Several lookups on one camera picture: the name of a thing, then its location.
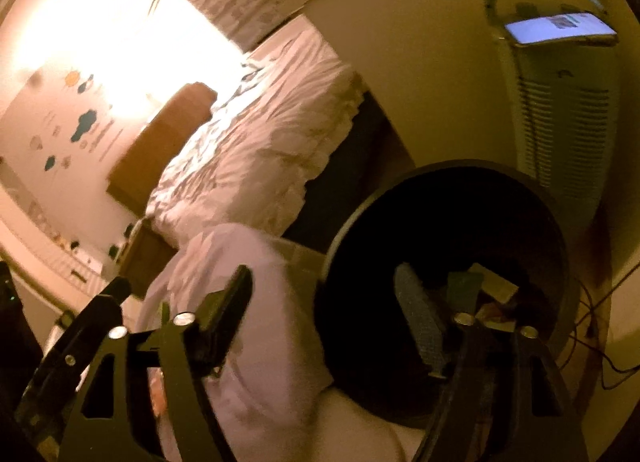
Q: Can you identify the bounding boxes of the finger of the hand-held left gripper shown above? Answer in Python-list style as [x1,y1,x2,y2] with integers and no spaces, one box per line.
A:
[34,277,134,394]

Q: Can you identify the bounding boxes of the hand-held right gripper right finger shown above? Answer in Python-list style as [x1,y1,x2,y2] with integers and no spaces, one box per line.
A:
[394,262,589,462]

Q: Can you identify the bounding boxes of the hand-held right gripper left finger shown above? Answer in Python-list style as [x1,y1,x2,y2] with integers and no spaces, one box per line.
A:
[65,264,254,462]

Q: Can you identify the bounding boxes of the pale cardboard scrap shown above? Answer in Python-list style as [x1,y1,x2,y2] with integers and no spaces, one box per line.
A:
[470,264,519,304]

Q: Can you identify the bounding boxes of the black round waste bin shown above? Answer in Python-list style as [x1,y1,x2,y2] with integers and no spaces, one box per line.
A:
[315,159,583,430]

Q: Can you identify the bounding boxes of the white shelf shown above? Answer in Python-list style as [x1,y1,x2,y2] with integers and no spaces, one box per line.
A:
[0,182,126,313]

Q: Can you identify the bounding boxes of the white cloth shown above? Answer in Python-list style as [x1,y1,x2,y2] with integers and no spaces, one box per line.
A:
[310,387,426,462]

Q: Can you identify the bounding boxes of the dark bed base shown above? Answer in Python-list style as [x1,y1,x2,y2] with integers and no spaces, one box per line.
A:
[282,87,416,255]

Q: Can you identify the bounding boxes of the bed with beige duvet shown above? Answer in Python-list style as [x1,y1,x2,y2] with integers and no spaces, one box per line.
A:
[145,24,371,248]

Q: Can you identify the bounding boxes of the wooden headboard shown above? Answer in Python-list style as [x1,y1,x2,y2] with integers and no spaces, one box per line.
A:
[106,82,219,219]

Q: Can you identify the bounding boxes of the pale blue heater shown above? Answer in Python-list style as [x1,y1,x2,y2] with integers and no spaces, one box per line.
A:
[485,0,621,238]

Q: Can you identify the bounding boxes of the smartphone with lit screen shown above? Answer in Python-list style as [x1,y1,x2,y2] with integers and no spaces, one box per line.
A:
[504,12,619,48]

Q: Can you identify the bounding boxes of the black cable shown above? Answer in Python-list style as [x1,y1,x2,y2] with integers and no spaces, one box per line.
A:
[562,269,640,393]

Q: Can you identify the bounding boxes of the cloud wall stickers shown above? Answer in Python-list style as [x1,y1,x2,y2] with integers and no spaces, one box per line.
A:
[30,69,118,173]

